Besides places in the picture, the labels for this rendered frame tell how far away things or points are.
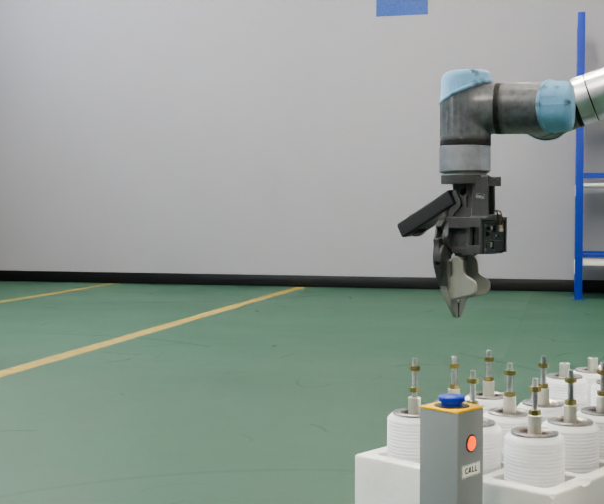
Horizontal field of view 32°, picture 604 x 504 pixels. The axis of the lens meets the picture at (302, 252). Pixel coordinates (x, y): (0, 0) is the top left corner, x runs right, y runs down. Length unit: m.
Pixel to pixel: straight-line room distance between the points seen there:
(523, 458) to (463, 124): 0.54
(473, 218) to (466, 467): 0.37
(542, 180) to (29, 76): 4.32
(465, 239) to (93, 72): 7.54
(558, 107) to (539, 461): 0.56
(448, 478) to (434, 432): 0.07
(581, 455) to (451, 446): 0.31
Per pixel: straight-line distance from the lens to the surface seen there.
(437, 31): 8.18
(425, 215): 1.59
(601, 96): 1.65
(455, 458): 1.58
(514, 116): 1.53
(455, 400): 1.59
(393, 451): 1.85
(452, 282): 1.56
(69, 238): 8.98
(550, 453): 1.71
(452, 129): 1.54
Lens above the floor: 0.61
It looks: 2 degrees down
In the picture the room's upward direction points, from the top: straight up
